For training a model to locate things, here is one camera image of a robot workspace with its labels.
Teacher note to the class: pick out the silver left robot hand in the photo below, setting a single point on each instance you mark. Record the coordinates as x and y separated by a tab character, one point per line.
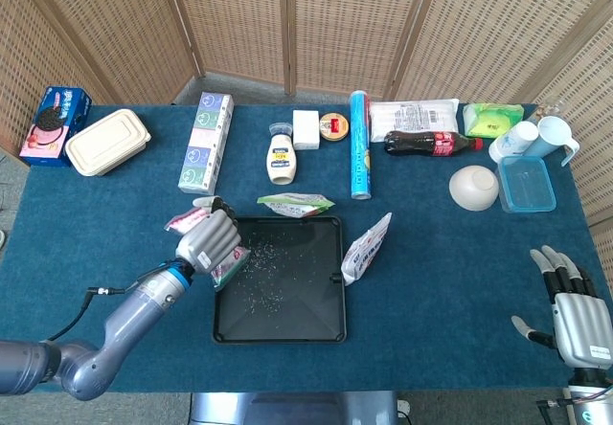
208	240

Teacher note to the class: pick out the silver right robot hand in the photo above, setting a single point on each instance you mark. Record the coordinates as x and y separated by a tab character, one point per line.
582	322

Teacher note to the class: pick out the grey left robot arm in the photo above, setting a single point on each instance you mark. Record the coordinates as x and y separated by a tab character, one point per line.
129	319

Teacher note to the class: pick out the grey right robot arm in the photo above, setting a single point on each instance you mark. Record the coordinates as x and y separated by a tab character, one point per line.
591	396

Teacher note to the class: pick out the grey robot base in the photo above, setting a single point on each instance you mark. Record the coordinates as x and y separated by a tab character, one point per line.
292	408

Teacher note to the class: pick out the green white snack packet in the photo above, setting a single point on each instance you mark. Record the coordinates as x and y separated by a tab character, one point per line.
292	203

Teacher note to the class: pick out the white blue sugar bag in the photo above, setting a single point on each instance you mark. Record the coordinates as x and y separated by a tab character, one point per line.
366	250

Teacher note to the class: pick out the green plastic bag pack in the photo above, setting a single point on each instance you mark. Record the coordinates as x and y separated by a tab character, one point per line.
491	118

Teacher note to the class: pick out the long pastel tissue pack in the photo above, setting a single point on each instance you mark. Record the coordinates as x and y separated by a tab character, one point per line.
206	147

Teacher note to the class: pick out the black square plastic tray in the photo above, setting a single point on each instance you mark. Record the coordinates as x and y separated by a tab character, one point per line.
297	300

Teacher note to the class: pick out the white mayonnaise squeeze bottle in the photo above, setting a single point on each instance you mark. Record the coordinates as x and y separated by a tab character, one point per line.
282	162

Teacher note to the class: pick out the beige lidded lunch box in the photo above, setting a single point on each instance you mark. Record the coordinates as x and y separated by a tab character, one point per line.
107	142

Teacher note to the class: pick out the small white box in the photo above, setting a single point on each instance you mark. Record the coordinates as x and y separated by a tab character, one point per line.
306	130

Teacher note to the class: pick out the blue clear plastic container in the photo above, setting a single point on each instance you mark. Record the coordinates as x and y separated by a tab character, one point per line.
527	183

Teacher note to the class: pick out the blue tablecloth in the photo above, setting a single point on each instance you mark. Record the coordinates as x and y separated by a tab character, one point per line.
431	300

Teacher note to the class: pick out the round red gold tin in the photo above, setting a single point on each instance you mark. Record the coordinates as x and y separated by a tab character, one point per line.
334	126

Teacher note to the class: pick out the white bowl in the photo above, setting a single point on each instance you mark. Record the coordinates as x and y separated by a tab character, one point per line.
473	188

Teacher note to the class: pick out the blue cling film roll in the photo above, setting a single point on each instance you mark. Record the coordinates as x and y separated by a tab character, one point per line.
360	147

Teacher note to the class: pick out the light blue pitcher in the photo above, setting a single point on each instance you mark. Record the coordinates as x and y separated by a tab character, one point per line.
551	138

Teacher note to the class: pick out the blue cookie box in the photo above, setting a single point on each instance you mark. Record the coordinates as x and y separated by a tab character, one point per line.
50	123

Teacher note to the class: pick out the clear drinking glass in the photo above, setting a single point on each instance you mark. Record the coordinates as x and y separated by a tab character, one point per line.
553	109

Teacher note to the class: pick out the cola bottle with red label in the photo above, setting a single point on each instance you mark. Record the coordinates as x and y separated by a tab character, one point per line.
431	144

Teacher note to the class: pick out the white flat plastic package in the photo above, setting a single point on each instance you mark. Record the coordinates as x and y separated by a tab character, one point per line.
412	114

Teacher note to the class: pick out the woven wooden folding screen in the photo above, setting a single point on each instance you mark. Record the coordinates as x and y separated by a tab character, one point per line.
335	23

